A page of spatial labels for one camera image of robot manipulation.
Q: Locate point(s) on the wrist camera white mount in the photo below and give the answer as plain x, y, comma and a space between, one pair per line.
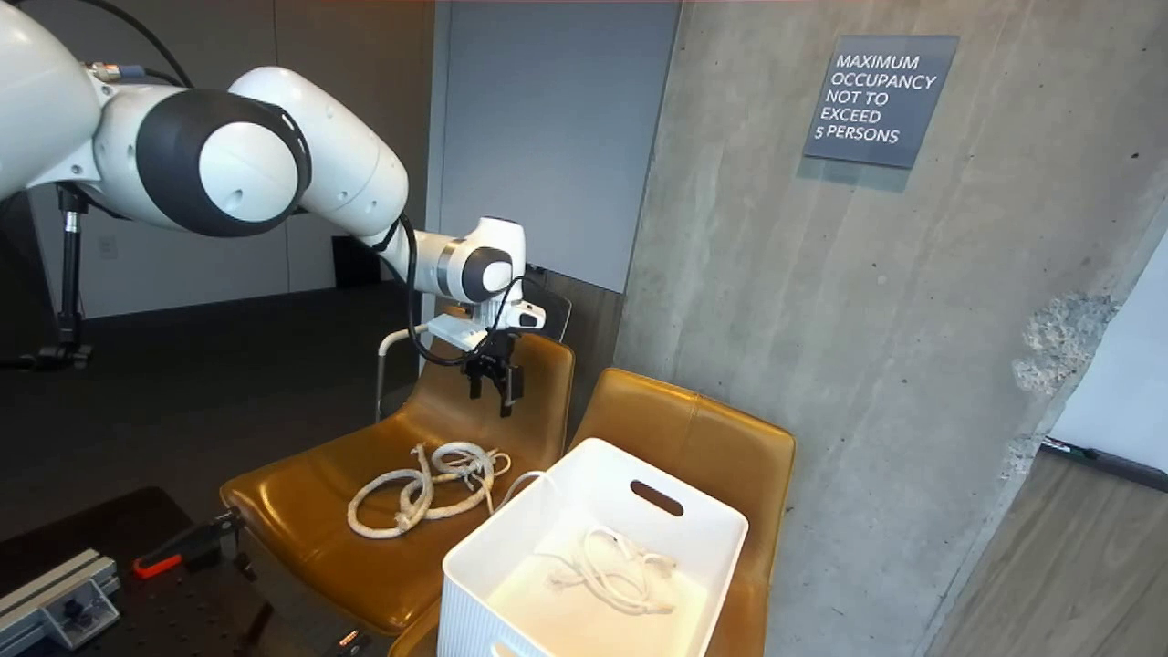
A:
456, 328

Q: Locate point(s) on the white laundry basket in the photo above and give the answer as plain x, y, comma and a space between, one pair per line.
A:
569, 513

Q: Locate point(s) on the black tripod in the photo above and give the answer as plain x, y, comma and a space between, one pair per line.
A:
71, 277

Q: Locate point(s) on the aluminium rail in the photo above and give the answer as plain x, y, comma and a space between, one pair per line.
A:
47, 595

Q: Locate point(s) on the mustard leather chair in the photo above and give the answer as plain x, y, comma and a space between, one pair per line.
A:
303, 561
704, 438

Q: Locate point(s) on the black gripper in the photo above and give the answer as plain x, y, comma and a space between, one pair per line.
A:
495, 356

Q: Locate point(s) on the grey occupancy sign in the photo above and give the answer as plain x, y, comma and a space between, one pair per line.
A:
876, 102

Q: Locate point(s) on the whiteboard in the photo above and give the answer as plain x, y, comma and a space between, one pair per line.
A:
569, 123

